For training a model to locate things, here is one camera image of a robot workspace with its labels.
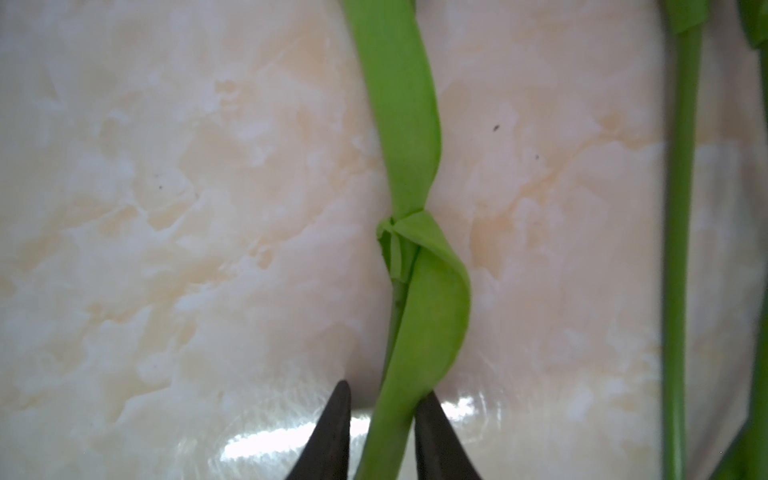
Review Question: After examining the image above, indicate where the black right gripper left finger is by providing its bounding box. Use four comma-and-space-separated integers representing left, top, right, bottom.
286, 380, 352, 480

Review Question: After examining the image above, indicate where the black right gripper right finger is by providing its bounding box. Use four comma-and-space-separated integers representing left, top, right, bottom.
414, 391, 481, 480

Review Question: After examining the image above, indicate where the blue tulip front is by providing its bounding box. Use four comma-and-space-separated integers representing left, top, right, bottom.
342, 1, 471, 479

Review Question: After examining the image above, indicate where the blue tulip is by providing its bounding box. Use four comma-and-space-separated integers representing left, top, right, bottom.
710, 0, 767, 479
342, 1, 471, 479

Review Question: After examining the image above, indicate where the blue tulip back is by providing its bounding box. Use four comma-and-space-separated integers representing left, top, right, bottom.
710, 0, 767, 479

